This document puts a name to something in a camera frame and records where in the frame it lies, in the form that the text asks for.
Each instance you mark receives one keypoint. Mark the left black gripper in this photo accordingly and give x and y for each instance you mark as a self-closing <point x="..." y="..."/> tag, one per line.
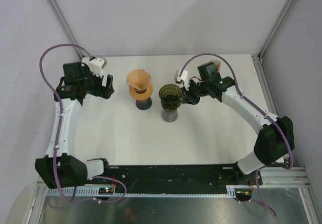
<point x="102" y="91"/>

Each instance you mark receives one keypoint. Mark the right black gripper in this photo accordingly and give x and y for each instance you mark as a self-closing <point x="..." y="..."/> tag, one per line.
<point x="191" y="100"/>

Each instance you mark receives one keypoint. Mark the dark green glass dripper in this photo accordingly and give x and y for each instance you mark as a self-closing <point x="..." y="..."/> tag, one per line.
<point x="170" y="97"/>

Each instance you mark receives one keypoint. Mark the brown paper coffee filter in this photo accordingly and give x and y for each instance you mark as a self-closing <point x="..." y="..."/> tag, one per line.
<point x="138" y="79"/>

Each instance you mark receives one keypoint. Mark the grey glass carafe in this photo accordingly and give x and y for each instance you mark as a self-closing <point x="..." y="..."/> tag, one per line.
<point x="169" y="116"/>

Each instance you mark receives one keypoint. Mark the wooden dripper ring holder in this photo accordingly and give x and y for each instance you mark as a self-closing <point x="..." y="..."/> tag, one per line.
<point x="141" y="94"/>

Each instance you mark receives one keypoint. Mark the red-rimmed glass carafe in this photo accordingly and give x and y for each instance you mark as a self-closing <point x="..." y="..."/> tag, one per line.
<point x="144" y="104"/>

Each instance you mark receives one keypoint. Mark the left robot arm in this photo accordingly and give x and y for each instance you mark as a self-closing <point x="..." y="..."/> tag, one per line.
<point x="60" y="162"/>

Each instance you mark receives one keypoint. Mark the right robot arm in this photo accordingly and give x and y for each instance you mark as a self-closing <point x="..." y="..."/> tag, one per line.
<point x="275" y="136"/>

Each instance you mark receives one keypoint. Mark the coffee filter box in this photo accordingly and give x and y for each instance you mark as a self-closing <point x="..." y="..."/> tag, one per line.
<point x="217" y="64"/>

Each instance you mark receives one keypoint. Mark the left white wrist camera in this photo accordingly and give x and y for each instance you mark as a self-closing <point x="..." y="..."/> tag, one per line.
<point x="97" y="65"/>

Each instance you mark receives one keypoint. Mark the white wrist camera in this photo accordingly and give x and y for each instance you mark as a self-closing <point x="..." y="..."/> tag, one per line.
<point x="97" y="65"/>
<point x="182" y="77"/>

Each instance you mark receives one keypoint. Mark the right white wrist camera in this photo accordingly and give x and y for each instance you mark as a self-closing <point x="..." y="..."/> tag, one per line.
<point x="182" y="77"/>

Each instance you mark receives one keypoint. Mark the aluminium frame rail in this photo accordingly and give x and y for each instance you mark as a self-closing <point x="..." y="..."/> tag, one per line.
<point x="70" y="176"/>

